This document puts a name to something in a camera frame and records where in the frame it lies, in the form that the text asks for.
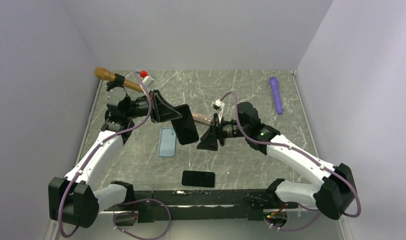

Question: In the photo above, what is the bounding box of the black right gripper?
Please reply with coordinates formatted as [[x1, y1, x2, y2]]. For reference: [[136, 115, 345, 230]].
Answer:
[[197, 113, 249, 151]]

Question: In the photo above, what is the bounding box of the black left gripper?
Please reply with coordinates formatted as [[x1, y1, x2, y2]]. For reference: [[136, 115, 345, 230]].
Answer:
[[124, 89, 183, 124]]

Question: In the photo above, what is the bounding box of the black smartphone dark case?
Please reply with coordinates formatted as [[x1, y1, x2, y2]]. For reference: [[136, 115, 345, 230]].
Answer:
[[171, 104, 199, 145]]

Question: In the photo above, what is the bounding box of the light blue phone case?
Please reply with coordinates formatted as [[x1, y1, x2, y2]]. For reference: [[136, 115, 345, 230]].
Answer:
[[158, 127, 176, 157]]

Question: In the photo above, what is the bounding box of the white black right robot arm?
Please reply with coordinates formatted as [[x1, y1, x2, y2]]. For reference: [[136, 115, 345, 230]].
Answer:
[[197, 99, 360, 220]]

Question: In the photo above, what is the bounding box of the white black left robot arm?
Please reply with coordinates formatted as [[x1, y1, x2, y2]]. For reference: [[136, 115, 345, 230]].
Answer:
[[48, 87, 184, 228]]

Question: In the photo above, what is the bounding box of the glitter toy microphone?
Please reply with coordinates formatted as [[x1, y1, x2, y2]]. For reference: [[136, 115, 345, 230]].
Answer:
[[192, 112, 212, 126]]

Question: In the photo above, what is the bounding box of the black microphone stand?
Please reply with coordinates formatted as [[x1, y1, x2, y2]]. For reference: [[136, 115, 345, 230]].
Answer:
[[106, 73, 125, 92]]

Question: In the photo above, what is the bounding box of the gold toy microphone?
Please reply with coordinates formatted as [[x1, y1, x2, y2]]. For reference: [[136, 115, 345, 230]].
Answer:
[[94, 67, 144, 93]]

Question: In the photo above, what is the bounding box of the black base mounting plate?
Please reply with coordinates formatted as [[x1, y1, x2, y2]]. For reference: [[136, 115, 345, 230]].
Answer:
[[106, 189, 298, 223]]

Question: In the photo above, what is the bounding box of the purple toy microphone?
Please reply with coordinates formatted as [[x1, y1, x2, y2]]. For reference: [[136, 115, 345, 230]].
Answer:
[[269, 76, 283, 115]]

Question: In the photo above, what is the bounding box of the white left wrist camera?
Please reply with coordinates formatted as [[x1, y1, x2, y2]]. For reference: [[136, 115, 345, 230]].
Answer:
[[139, 70, 155, 87]]

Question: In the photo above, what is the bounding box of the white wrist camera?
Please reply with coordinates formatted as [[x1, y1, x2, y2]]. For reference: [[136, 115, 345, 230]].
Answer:
[[139, 70, 155, 87], [211, 99, 225, 113]]

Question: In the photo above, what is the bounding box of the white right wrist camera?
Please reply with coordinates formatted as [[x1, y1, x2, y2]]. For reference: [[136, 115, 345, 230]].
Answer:
[[211, 99, 225, 113]]

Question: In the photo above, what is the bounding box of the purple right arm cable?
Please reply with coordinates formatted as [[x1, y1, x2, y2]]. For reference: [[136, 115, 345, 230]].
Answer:
[[220, 91, 362, 233]]

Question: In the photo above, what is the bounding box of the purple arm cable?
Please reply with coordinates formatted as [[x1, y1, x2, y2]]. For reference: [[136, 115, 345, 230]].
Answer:
[[57, 70, 172, 240], [220, 91, 362, 233]]

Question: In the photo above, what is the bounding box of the aluminium table edge rail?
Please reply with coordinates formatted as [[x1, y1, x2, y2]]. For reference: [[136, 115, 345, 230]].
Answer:
[[290, 70, 319, 157]]

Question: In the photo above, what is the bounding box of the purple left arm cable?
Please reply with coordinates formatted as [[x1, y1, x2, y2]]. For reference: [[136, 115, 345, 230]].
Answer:
[[57, 70, 172, 240]]

